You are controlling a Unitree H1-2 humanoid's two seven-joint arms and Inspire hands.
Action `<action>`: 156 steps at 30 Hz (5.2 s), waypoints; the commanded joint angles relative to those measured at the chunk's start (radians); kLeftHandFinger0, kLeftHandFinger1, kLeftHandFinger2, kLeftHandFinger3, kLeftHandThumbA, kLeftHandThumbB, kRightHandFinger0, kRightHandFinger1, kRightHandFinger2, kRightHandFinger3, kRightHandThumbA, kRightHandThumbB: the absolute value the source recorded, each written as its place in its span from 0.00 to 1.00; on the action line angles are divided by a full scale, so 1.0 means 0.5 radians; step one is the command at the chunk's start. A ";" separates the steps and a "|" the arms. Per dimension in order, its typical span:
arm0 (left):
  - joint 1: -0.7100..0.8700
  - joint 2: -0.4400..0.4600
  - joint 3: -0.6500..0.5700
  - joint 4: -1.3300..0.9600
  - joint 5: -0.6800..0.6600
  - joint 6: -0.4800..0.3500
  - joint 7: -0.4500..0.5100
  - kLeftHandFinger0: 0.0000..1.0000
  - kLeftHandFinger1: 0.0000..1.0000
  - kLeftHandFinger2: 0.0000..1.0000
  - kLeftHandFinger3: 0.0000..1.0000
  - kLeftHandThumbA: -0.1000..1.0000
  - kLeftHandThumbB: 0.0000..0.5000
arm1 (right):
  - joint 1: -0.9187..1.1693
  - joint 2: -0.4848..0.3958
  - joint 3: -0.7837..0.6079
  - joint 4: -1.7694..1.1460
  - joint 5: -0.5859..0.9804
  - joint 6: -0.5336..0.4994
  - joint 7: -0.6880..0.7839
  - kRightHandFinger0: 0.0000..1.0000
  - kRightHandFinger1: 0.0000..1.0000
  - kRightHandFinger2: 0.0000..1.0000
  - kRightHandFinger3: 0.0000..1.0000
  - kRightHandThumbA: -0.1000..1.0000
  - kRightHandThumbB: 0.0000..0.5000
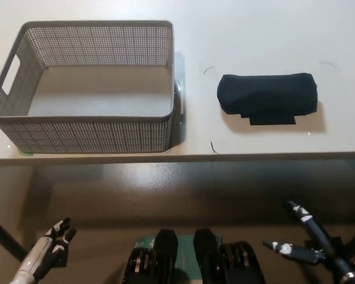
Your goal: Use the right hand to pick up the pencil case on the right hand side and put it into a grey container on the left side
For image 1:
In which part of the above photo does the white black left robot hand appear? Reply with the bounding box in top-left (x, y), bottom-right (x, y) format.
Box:
top-left (10, 217), bottom-right (78, 284)

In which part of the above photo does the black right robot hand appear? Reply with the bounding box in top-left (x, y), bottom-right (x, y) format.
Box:
top-left (262, 201), bottom-right (355, 279)

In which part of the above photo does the black fabric pencil case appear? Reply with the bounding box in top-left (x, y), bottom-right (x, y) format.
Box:
top-left (217, 72), bottom-right (319, 118)

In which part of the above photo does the black tape cross patch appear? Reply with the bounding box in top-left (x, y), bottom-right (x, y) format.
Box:
top-left (240, 112), bottom-right (297, 127)

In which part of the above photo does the grey perforated plastic basket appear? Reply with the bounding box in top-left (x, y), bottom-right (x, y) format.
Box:
top-left (0, 20), bottom-right (176, 154)

